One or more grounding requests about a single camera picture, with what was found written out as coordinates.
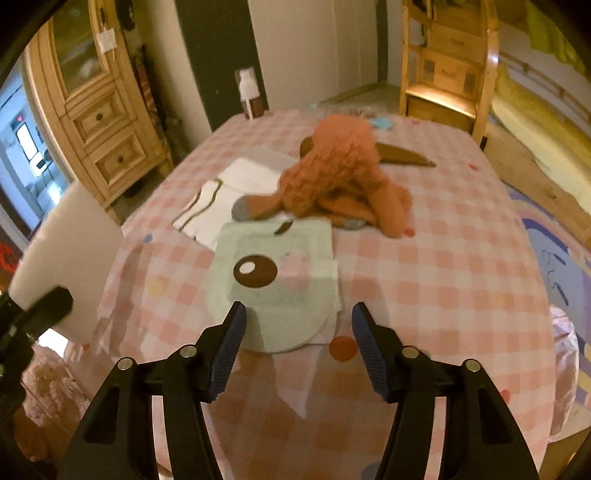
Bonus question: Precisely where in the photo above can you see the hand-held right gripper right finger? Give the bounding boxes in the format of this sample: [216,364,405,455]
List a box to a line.
[352,302,541,480]

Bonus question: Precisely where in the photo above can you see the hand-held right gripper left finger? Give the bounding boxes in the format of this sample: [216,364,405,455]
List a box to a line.
[58,301,247,480]

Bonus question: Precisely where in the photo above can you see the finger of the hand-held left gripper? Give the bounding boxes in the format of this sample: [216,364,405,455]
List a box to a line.
[21,286,75,335]

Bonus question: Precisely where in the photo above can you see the pale green round cloth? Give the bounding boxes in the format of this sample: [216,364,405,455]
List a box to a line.
[205,218,345,354]

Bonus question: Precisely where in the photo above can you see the pink plastic bag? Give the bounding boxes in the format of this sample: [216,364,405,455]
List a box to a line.
[549,305,580,435]

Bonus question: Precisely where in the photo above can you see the table with pink checkered cloth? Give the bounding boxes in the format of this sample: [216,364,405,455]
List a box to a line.
[90,108,557,480]

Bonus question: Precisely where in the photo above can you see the orange plush toy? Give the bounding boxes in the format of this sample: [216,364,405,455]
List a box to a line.
[231,115,437,238]

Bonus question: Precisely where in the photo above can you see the white paper sheet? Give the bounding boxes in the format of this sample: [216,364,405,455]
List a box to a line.
[219,156,301,197]

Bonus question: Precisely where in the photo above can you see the wooden cabinet with glass door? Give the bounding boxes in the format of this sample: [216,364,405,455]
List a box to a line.
[23,0,174,222]

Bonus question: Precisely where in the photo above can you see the rainbow oval rug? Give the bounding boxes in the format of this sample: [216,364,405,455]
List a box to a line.
[503,182,591,315]

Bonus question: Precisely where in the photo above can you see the wooden bunk bed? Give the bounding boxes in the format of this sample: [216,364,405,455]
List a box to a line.
[485,41,591,241]

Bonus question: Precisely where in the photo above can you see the white spray bottle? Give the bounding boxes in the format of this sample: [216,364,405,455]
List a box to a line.
[235,67,265,121]

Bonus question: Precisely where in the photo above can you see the pale yellow bed sheet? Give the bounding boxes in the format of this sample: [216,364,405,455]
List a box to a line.
[489,97,591,195]

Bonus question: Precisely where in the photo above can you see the wooden drawer staircase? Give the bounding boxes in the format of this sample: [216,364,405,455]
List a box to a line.
[399,0,500,141]

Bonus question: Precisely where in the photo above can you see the dark chalkboard panel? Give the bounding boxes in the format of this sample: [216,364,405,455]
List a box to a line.
[174,0,271,132]

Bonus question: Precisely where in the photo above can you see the yellow blanket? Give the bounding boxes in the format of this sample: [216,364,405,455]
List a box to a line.
[494,65,591,139]

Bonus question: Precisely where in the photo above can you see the white wardrobe with round holes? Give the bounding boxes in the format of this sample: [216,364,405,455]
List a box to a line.
[247,0,382,100]

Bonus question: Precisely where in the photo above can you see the green puffer jacket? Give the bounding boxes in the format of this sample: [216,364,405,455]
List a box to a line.
[526,0,591,70]

